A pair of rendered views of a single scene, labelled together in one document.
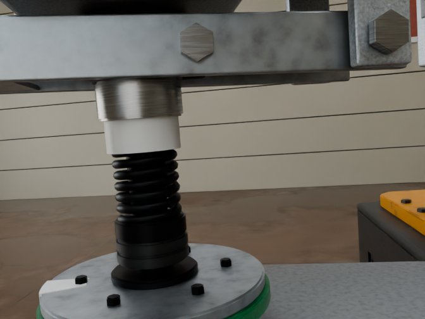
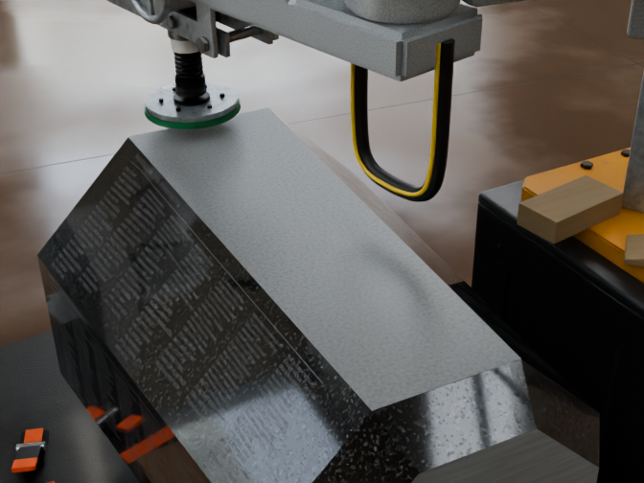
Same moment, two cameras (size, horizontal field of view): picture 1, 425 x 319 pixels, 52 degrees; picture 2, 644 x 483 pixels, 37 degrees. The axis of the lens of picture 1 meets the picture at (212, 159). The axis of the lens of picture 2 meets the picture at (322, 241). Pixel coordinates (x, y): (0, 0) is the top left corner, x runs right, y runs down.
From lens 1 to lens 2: 2.00 m
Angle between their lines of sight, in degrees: 59
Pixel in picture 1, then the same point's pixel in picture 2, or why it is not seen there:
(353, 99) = not seen: outside the picture
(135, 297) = (168, 103)
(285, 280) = (264, 131)
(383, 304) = (249, 154)
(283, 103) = not seen: outside the picture
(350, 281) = (273, 145)
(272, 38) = (190, 28)
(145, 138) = (174, 47)
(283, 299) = (240, 135)
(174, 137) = (186, 49)
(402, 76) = not seen: outside the picture
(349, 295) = (254, 148)
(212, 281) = (190, 109)
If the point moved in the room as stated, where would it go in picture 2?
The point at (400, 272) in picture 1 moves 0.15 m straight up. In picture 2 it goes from (295, 154) to (293, 89)
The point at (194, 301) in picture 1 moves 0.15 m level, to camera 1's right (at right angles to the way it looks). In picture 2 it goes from (171, 112) to (201, 135)
